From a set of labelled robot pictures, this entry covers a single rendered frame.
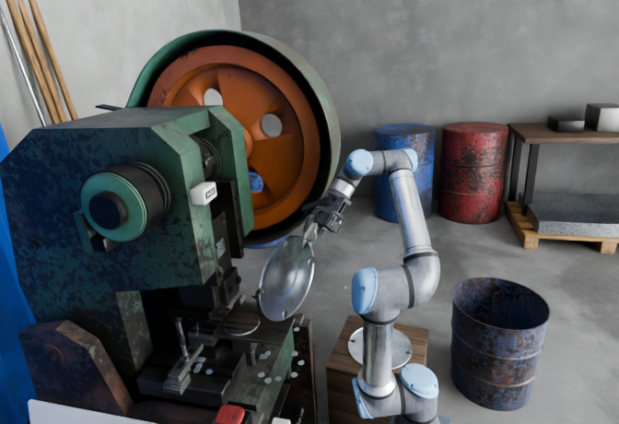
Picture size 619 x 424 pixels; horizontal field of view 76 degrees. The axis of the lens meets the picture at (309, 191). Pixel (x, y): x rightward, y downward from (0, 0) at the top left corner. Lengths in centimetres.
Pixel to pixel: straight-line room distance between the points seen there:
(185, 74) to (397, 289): 106
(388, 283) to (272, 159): 71
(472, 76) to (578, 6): 101
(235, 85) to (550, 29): 347
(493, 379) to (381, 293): 119
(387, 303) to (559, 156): 380
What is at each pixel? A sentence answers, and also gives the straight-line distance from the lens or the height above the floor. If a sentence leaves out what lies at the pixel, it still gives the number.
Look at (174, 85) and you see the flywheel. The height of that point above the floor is 156.
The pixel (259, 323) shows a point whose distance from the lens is 144.
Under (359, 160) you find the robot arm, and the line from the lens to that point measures 120.
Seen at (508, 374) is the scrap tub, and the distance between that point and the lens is 216.
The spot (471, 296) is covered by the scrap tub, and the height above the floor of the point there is 37.
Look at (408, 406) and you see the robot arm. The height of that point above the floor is 62.
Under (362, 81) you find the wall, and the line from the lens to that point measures 438.
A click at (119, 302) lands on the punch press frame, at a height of 97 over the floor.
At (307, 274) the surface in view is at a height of 99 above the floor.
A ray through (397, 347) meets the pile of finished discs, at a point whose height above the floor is 35.
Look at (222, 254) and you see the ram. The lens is 135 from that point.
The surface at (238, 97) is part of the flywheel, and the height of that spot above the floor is 150.
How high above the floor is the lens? 165
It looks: 20 degrees down
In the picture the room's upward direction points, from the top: 4 degrees counter-clockwise
